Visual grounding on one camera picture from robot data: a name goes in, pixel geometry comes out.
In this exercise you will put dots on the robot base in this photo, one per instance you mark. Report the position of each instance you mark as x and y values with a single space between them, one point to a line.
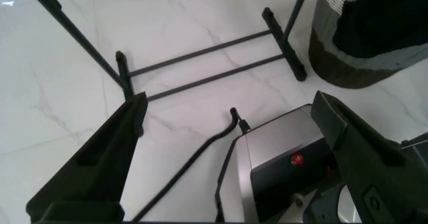
277 140

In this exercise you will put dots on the black garment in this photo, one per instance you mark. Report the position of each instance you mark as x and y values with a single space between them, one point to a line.
378 20

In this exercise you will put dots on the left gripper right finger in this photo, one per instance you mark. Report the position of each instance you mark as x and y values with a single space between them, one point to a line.
378 170

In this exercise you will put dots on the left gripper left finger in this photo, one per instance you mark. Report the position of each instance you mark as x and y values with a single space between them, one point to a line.
90 170

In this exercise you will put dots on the black clothes rack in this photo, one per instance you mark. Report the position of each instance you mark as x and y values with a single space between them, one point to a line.
287 51

